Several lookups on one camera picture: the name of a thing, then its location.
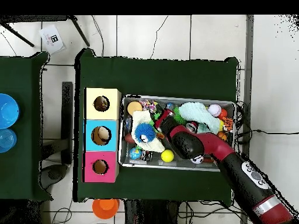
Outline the blue fuzzy ball with eyes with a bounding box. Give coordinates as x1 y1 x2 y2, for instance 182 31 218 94
134 122 157 144

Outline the cream knitted cloth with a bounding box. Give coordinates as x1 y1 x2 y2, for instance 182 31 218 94
131 110 166 153

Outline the mint knitted cloth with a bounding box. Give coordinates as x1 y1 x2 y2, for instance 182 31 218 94
178 101 221 135

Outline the white baseball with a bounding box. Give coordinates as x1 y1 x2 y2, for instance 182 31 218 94
207 103 222 117

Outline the wooden box with three holes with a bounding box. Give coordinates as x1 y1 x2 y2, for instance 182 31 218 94
83 87 122 183

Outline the orange round sponge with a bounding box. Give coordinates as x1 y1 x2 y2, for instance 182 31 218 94
127 100 144 116

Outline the yellow ball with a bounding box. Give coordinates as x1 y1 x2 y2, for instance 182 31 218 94
161 149 175 163

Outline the dark green tablecloth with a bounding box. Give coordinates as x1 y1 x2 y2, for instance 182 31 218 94
73 47 240 208

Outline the small globe ball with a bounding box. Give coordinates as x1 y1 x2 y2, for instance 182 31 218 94
128 147 143 160

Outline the small soccer ball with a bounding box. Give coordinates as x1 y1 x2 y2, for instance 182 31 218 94
190 155 204 165

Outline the black flat panel stand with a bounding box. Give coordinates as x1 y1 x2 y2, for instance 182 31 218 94
61 81 74 165

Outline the orange plastic cone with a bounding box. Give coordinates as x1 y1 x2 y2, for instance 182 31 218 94
92 198 120 220

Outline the black tripod stand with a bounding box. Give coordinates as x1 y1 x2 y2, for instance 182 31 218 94
0 15 91 47

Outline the grey round base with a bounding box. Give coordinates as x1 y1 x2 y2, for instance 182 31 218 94
39 164 68 190

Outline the white printed card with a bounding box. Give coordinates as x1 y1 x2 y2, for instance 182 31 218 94
38 24 65 55

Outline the green cloth covered side table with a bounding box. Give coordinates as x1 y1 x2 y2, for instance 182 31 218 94
0 51 53 202

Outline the blue plastic bowl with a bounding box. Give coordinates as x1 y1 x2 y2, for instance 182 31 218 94
0 93 21 130

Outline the translucent blue plastic cup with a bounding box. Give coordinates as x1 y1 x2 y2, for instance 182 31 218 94
0 128 18 154

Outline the shallow wire mesh bin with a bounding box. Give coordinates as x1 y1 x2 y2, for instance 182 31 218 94
117 94 237 172

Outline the black power cable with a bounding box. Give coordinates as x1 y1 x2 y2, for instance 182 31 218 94
235 129 299 144

